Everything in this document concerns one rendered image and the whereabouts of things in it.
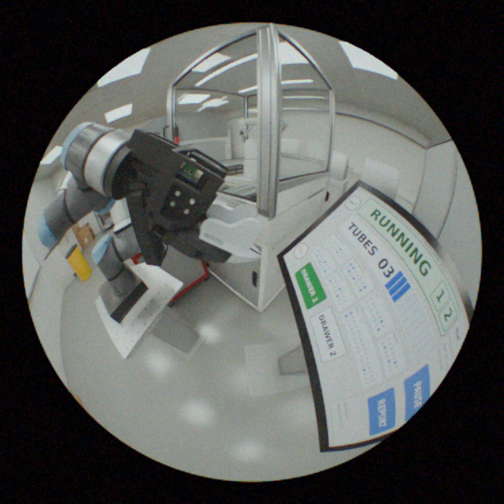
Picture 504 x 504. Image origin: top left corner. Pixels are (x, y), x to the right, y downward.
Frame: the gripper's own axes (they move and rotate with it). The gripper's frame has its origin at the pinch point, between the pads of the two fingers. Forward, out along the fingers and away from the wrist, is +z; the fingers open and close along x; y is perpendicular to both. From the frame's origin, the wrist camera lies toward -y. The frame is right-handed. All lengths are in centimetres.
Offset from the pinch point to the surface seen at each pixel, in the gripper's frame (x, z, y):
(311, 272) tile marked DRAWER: 2.0, 14.9, 2.0
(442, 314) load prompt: -20.4, 15.0, 19.2
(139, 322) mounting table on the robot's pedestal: 1, -13, -54
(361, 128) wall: 242, 125, 250
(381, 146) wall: 202, 166, 250
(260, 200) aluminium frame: 41.2, 11.8, -1.2
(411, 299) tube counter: -14.2, 14.9, 15.6
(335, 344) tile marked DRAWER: -13.2, 14.9, 1.5
